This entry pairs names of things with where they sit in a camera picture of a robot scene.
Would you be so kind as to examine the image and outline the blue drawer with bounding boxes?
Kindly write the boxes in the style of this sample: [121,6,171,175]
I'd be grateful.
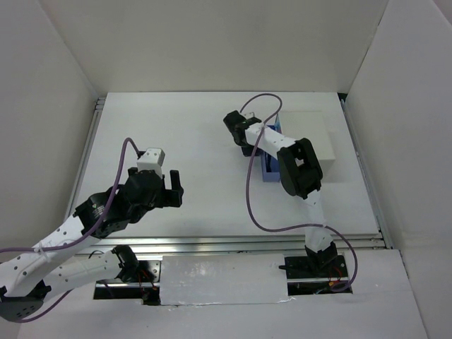
[273,114,282,133]

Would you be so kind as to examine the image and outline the purple drawer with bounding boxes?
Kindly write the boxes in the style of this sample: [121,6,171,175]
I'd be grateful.
[261,123,285,184]

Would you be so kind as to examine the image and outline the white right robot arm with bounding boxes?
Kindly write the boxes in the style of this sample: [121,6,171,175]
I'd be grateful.
[223,111,338,277]

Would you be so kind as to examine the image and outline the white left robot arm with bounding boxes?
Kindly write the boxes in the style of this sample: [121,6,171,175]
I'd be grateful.
[1,167,184,323]

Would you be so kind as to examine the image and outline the white drawer organizer box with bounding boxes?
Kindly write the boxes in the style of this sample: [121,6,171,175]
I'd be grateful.
[280,111,335,165]

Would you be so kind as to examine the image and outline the white foil-taped cover panel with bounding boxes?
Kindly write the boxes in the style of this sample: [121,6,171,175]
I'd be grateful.
[160,254,289,306]

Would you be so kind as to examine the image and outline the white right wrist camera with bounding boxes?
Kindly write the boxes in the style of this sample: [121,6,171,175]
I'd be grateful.
[241,112,256,121]

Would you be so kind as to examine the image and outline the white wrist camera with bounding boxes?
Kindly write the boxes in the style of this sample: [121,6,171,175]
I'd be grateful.
[241,112,256,121]
[137,148,165,178]

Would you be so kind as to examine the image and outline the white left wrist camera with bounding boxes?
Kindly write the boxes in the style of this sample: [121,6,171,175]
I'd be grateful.
[137,148,165,178]

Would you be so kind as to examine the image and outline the aluminium frame rail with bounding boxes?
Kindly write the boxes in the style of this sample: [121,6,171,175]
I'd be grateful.
[73,235,386,256]

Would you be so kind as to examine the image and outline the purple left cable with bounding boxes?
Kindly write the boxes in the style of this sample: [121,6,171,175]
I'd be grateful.
[0,137,144,324]

